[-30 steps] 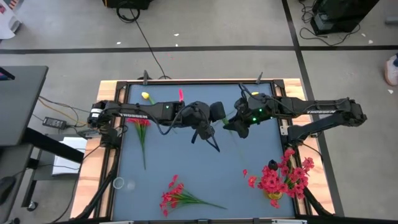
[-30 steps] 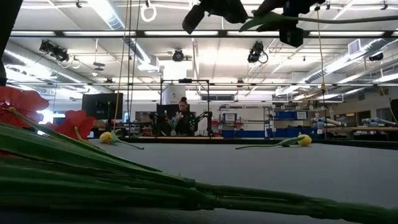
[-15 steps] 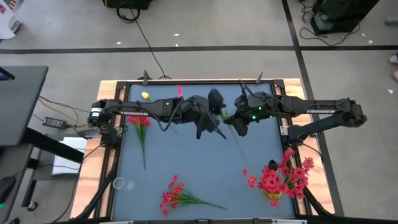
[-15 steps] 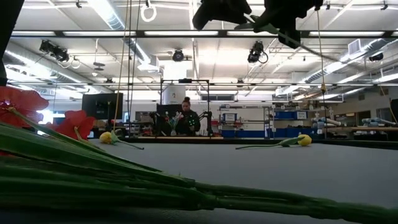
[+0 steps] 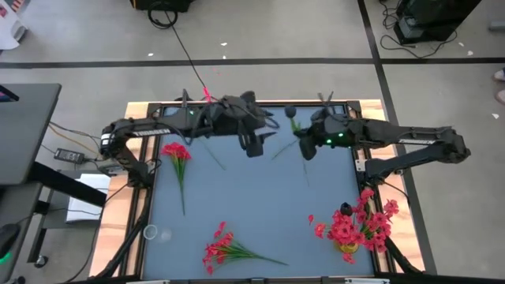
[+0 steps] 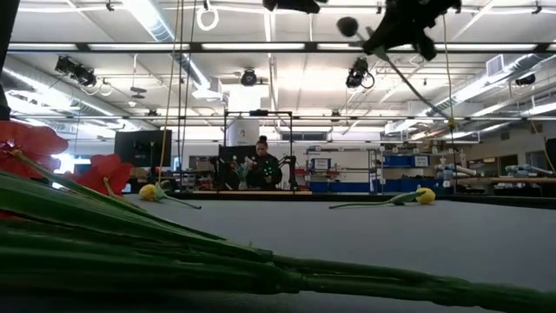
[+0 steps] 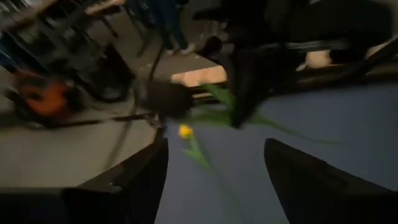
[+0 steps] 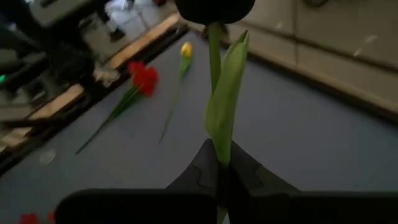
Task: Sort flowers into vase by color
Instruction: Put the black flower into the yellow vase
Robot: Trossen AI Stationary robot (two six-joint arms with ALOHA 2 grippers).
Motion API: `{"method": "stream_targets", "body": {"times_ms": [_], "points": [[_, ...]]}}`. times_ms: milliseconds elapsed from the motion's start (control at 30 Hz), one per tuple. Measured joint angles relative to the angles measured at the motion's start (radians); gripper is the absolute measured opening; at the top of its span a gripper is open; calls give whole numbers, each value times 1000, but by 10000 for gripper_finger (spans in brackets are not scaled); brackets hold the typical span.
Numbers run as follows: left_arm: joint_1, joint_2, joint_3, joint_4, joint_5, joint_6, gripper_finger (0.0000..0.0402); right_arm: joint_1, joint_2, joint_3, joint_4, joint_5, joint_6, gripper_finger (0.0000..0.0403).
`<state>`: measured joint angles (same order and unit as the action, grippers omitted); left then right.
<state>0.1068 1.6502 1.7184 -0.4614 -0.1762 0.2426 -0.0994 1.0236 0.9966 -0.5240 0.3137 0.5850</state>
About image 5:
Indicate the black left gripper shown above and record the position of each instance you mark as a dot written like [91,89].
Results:
[244,116]

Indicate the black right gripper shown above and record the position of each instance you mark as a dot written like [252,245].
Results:
[335,128]

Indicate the dark tulip with green leaves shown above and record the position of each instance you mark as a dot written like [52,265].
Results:
[346,209]
[290,111]

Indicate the red flower bunch single stem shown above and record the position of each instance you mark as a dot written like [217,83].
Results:
[176,151]

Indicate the red flower bunch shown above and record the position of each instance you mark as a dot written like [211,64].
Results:
[343,232]
[378,221]

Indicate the red flower bunch many stems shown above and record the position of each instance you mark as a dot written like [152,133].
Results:
[223,246]

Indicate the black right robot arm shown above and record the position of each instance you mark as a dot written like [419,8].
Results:
[414,136]

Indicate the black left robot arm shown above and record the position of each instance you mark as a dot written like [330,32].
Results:
[150,132]

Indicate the yellow glass vase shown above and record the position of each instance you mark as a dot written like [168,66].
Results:
[348,248]

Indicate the clear glass vase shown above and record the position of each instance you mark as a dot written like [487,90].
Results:
[150,232]

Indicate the blue table mat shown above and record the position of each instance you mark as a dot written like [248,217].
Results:
[256,205]

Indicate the loose red petal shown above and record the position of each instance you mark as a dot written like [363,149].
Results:
[310,219]

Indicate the black equipment case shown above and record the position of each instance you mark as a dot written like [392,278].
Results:
[434,16]

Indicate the black box on floor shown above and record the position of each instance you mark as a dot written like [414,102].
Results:
[138,4]

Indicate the white paper stack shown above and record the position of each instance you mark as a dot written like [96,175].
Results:
[84,209]

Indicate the black power adapter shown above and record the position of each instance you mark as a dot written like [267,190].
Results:
[69,155]

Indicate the black desk beam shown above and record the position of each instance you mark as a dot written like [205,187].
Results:
[67,183]

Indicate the person's shoe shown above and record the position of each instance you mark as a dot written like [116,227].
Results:
[501,75]
[502,97]

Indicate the grey object on floor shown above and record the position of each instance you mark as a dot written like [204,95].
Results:
[498,26]

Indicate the grey desk top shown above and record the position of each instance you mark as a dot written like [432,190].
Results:
[27,134]

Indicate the dark low desk surface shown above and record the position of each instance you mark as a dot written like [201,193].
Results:
[19,205]

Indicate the black caster wheel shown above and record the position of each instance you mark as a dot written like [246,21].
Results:
[40,261]

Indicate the dark screen device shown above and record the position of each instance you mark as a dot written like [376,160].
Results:
[7,94]

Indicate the black computer mouse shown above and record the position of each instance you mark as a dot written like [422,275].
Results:
[8,236]

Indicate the white box with flag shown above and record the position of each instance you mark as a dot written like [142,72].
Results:
[10,33]

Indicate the black frame clamp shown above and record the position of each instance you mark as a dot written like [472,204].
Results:
[326,100]
[184,96]

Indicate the silver arm base bracket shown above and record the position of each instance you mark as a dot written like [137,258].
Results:
[360,165]

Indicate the black metal table frame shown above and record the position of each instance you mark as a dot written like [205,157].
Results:
[152,107]

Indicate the white plastic bracket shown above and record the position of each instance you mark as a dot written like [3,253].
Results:
[148,282]
[367,281]

